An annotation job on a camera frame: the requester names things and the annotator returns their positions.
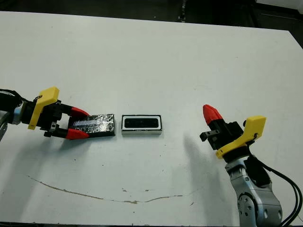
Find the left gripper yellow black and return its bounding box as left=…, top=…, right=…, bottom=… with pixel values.
left=22, top=87, right=90, bottom=140

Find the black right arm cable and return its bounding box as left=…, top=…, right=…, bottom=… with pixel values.
left=260, top=160, right=301, bottom=227

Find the black slim camera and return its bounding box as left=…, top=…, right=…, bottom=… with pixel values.
left=125, top=117, right=159, bottom=130

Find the dark background cabinet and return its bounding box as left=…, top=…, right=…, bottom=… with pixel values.
left=250, top=3, right=303, bottom=34

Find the black glossy box lid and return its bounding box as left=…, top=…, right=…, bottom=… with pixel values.
left=68, top=113, right=117, bottom=139

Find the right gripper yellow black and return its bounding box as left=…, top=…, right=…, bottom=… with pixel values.
left=199, top=105, right=267, bottom=163

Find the camera box base white inlay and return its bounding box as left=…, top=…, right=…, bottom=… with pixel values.
left=121, top=114, right=163, bottom=137

